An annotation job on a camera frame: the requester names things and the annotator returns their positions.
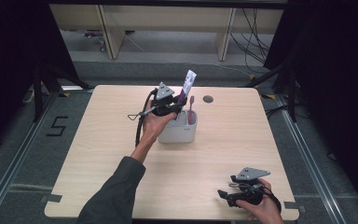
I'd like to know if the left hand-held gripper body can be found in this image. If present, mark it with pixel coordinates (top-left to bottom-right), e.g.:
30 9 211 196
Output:
150 81 182 118

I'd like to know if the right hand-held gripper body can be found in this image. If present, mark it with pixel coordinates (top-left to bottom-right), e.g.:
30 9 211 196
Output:
226 166 272 208

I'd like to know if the grey and pink toothbrush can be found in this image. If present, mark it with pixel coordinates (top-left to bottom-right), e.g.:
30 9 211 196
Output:
187 94 197 126

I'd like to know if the white and purple toothpaste tube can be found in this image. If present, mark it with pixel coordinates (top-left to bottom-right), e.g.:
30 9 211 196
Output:
177 69 198 105

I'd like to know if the white toothbrush holder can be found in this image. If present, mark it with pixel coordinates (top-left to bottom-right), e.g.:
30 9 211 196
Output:
157 109 200 145

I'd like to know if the person's left hand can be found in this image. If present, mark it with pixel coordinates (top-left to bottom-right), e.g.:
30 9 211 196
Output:
141 98 177 145

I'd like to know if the person's right hand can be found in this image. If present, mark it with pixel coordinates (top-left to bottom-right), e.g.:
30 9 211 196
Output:
235 177 283 224

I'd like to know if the light wooden desk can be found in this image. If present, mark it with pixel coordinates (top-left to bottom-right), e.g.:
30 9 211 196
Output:
48 3 286 63

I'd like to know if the black metal stand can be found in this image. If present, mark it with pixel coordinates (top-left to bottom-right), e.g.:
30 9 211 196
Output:
31 63 91 123
244 60 301 123

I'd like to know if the dark curtain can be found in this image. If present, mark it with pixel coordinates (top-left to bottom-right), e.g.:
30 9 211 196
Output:
263 0 358 216
0 0 81 157

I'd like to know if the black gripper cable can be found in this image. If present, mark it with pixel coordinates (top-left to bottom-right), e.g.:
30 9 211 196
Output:
134 88 158 148
260 186 282 215

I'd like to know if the thin white floor cable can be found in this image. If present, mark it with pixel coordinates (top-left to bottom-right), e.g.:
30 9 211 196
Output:
213 63 254 77

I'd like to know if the metal floor rail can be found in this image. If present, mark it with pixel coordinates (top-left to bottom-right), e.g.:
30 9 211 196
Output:
274 92 347 224
0 89 61 221

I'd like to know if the bundle of black cables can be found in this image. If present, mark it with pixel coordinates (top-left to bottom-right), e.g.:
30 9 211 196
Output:
228 7 275 75

